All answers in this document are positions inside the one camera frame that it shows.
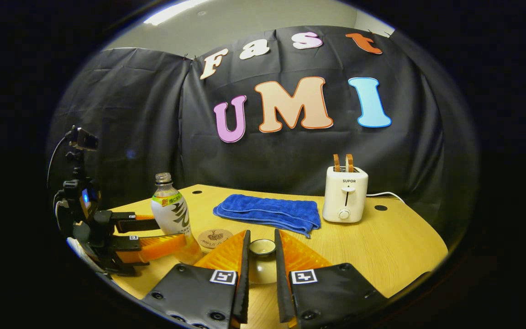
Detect round cork coaster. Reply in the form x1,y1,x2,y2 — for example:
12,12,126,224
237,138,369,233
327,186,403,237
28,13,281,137
198,228,234,249

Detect white toaster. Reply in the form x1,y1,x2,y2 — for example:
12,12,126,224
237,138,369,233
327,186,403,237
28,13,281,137
322,165,368,223

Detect white toaster cable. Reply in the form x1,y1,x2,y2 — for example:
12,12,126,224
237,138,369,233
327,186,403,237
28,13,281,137
366,191,405,204

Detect cream teacup lid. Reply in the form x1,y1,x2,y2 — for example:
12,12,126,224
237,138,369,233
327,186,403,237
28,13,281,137
247,239,278,286

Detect clear water bottle white label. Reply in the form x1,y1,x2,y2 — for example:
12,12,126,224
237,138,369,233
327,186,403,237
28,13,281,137
151,173,202,265

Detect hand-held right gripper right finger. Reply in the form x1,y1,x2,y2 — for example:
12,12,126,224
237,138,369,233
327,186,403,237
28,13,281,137
274,229,389,329

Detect black backdrop cloth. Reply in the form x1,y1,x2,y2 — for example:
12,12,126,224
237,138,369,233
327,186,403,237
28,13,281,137
46,25,480,238

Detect blue folded towel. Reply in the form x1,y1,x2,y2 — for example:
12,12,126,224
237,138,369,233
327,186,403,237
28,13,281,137
213,194,321,238

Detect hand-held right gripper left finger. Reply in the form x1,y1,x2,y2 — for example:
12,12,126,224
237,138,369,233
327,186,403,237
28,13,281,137
141,230,251,329

